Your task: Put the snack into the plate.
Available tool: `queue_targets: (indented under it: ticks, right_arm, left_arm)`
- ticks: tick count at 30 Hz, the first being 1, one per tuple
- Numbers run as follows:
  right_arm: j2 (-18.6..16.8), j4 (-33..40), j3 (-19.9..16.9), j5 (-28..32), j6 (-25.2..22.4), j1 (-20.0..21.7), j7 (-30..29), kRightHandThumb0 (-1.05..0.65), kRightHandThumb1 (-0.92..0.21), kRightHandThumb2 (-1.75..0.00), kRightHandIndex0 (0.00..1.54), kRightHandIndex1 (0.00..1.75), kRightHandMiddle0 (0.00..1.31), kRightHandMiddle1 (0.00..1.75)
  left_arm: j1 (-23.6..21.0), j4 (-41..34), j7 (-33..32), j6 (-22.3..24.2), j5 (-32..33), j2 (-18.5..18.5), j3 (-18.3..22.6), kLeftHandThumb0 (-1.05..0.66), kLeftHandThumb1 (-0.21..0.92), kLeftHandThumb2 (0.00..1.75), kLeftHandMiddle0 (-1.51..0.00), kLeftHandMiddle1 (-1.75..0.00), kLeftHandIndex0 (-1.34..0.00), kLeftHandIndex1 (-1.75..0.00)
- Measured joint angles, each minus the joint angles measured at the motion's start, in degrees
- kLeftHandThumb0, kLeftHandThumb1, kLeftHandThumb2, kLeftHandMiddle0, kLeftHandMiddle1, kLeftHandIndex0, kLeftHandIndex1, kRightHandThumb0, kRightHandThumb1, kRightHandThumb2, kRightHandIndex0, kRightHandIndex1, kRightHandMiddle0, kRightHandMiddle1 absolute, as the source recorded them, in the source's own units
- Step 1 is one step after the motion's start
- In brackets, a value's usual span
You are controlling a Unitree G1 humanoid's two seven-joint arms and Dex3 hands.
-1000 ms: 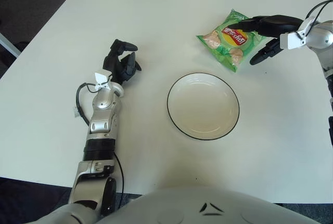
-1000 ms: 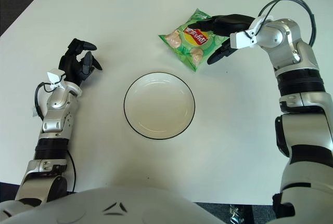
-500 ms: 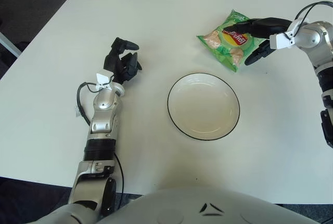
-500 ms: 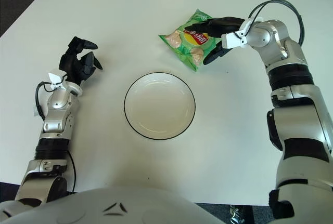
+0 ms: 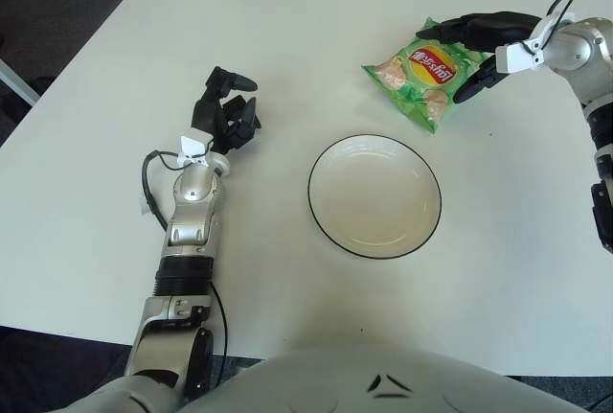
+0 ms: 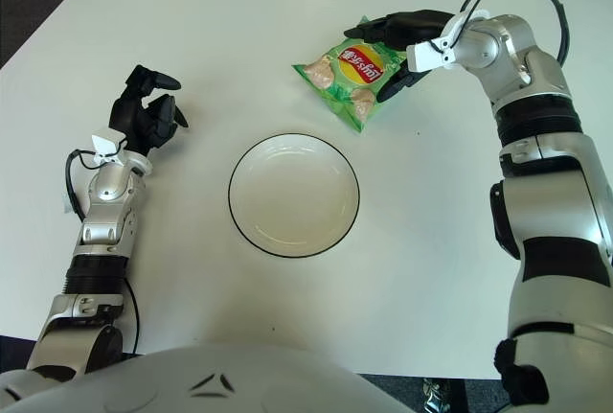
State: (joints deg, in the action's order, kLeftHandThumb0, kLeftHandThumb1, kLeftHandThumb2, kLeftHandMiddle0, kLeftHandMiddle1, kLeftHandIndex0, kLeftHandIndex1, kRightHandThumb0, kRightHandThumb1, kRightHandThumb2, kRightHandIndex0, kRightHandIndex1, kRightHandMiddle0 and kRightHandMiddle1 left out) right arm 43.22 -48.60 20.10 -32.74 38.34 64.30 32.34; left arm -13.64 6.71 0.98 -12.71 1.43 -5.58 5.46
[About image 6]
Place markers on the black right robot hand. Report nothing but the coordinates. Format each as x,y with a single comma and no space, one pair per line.
412,25

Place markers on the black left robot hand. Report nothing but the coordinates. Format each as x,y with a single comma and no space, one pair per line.
127,116

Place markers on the green chips snack bag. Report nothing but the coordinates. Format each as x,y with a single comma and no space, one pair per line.
354,68

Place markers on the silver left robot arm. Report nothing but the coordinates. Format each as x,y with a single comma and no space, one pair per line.
103,221

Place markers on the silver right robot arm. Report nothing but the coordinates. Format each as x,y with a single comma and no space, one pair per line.
551,183

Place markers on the white plate with black rim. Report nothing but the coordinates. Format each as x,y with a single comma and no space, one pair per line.
292,192

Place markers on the white right wrist connector box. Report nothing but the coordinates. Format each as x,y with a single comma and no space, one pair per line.
424,56

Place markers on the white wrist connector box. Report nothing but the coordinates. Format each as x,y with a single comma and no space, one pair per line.
103,144
424,56

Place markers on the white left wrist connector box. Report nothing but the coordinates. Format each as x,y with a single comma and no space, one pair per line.
103,144

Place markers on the grey robot torso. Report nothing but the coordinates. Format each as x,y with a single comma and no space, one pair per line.
215,384

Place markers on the grey metallic object under table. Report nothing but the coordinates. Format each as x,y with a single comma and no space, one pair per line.
433,396

